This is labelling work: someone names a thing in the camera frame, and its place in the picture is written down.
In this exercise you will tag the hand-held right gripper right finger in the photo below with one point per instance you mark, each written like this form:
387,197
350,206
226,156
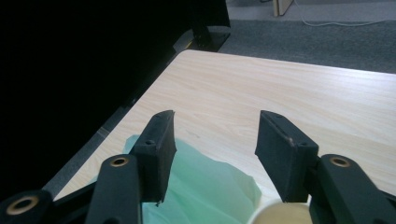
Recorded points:
283,155

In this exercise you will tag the beige desk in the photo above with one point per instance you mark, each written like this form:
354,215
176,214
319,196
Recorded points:
281,6

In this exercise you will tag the white trash bin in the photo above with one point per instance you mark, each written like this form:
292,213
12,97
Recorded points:
280,214

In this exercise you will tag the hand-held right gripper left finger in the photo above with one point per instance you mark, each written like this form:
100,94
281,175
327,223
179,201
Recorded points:
155,155

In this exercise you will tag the black stand base striped tape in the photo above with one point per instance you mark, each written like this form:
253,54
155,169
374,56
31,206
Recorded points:
211,39

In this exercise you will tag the green plastic bag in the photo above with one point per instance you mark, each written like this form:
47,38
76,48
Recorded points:
205,186

